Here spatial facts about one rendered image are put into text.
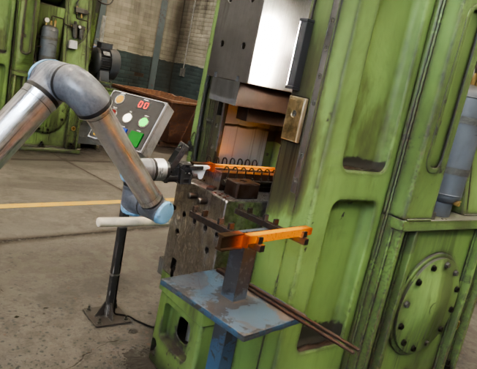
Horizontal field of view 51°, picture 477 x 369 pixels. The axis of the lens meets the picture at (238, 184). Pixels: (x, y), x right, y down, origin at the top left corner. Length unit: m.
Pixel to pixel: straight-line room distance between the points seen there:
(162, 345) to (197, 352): 0.27
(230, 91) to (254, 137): 0.45
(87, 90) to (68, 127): 5.38
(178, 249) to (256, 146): 0.65
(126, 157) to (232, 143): 0.83
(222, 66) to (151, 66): 9.51
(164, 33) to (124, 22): 1.03
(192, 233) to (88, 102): 0.83
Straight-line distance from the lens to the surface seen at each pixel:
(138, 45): 11.41
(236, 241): 1.38
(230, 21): 2.17
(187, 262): 2.18
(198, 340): 2.19
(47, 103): 1.63
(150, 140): 2.41
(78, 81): 1.56
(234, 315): 1.56
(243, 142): 2.44
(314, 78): 1.94
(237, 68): 2.07
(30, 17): 6.66
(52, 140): 6.94
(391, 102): 2.16
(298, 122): 1.93
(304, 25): 1.98
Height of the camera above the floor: 1.37
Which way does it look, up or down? 11 degrees down
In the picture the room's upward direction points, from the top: 12 degrees clockwise
